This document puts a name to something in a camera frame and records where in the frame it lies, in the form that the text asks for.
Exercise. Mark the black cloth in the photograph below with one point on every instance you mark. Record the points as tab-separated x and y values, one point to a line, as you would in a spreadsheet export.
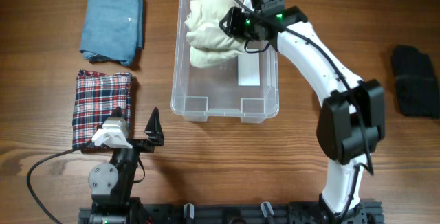
416	84

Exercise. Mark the folded blue denim cloth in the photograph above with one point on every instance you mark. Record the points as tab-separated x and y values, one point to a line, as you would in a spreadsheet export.
112	31

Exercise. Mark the white paper label in bin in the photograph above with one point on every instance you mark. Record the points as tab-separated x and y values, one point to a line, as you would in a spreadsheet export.
248	70

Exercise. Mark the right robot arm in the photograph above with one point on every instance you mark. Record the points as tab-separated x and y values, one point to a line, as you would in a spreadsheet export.
351	121

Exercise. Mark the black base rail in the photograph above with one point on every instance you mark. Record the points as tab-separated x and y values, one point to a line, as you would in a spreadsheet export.
294	212

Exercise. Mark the red plaid cloth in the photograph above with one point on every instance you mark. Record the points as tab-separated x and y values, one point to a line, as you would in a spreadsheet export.
97	95

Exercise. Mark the clear plastic storage bin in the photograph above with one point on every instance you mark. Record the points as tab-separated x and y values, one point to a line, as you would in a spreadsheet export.
214	91

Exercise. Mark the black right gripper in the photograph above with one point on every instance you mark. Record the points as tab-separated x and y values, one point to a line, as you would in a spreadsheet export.
234	15

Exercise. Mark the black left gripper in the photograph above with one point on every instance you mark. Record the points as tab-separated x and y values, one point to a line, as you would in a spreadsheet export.
154	131

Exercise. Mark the cream cloth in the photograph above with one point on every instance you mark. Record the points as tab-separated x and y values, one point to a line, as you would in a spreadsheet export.
209	44

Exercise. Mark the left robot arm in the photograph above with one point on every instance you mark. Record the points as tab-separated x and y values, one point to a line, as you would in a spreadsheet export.
111	183

